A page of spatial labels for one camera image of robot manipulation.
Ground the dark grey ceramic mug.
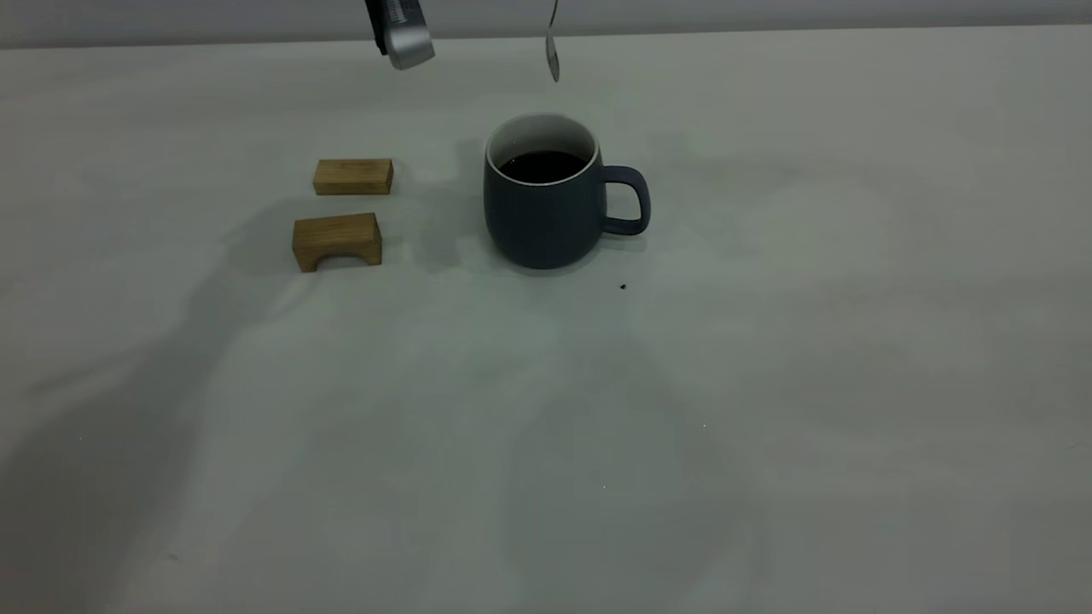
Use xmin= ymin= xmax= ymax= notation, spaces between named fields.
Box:
xmin=483 ymin=113 xmax=652 ymax=270

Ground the metal spoon with pale blue handle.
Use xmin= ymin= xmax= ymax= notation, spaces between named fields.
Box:
xmin=545 ymin=0 xmax=562 ymax=84

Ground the arched wooden block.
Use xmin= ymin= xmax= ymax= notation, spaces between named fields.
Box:
xmin=292 ymin=213 xmax=383 ymax=274

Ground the flat rectangular wooden block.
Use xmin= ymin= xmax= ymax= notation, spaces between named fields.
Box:
xmin=312 ymin=159 xmax=395 ymax=197

